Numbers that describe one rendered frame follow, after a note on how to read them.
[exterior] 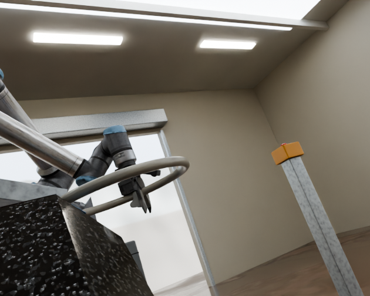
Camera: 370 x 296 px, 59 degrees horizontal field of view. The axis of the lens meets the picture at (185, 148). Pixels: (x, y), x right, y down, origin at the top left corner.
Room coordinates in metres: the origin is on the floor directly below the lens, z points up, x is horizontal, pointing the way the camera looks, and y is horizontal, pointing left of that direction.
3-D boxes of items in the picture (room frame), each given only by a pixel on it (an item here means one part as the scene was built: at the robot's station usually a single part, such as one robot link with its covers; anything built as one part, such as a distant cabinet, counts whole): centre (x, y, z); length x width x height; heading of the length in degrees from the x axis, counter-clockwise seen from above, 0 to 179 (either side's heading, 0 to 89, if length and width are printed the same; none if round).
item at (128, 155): (1.27, 0.25, 1.14); 0.10 x 0.09 x 0.05; 171
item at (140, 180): (1.27, 0.25, 1.06); 0.09 x 0.08 x 0.12; 81
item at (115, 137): (1.27, 0.25, 1.23); 0.10 x 0.09 x 0.12; 42
